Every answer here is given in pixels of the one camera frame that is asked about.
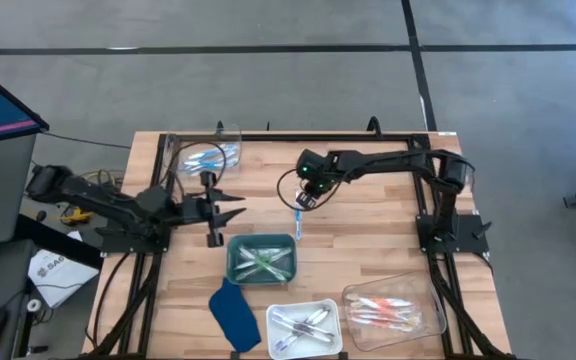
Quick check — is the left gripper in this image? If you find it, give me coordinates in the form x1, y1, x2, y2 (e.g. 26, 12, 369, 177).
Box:
182, 171, 248, 249

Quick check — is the teal plastic bin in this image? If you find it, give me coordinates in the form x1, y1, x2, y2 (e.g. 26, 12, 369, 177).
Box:
225, 233, 298, 287

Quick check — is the green toothbrush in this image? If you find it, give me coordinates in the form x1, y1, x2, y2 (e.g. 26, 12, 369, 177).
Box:
234, 248, 293, 271
255, 249, 290, 282
237, 247, 292, 281
235, 254, 282, 282

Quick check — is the purple toothbrush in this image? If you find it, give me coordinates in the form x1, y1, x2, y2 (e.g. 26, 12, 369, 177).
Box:
274, 327, 309, 352
295, 319, 337, 339
275, 309, 330, 350
271, 310, 337, 335
273, 319, 333, 345
287, 308, 327, 334

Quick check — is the dark blue cloth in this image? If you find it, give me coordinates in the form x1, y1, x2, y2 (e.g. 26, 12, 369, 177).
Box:
208, 277, 263, 354

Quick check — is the yellow clamp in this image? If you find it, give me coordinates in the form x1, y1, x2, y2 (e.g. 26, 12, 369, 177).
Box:
60, 207, 94, 226

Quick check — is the white plastic tray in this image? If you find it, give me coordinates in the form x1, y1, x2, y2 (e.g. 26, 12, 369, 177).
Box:
265, 298, 344, 360

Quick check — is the white printed booklet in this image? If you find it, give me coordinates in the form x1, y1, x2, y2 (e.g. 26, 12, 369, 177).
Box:
27, 230, 100, 309

